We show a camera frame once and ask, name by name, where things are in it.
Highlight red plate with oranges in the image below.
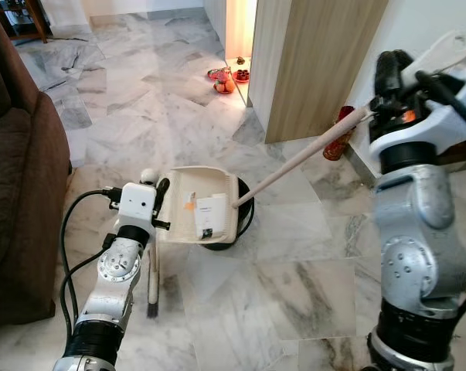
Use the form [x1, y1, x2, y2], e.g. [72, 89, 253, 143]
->
[206, 66, 238, 95]

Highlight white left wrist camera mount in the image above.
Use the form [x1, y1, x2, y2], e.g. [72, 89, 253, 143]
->
[117, 181, 158, 233]

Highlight red cylindrical holder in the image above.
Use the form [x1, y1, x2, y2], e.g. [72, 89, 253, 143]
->
[322, 105, 356, 162]

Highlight beige long-handled dustpan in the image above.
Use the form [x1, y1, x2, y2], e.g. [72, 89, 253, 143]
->
[157, 27, 466, 247]

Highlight white paper card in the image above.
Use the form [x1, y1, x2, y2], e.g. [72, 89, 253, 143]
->
[193, 194, 227, 240]

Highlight black round container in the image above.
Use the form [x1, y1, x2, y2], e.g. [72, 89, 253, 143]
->
[200, 175, 257, 253]

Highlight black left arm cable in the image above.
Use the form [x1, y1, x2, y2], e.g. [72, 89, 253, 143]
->
[58, 187, 124, 350]

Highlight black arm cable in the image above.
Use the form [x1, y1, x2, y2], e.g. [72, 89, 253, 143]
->
[415, 70, 466, 132]
[58, 187, 124, 350]

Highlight dark wooden side table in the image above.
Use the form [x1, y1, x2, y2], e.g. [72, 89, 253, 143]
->
[0, 0, 49, 44]

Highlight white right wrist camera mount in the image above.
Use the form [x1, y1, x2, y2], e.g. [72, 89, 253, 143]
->
[369, 65, 466, 156]

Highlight beige handled small brush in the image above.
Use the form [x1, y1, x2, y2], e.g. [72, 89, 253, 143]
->
[141, 168, 163, 320]

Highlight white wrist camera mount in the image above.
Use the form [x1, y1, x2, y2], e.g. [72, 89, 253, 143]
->
[369, 65, 466, 156]
[117, 181, 158, 233]

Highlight light wooden cabinet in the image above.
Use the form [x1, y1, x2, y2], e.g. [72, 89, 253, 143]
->
[247, 0, 390, 145]

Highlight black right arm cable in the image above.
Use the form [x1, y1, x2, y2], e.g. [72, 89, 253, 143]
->
[415, 70, 466, 132]

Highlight brown fabric sofa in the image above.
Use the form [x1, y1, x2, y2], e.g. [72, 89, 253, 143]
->
[0, 0, 73, 327]

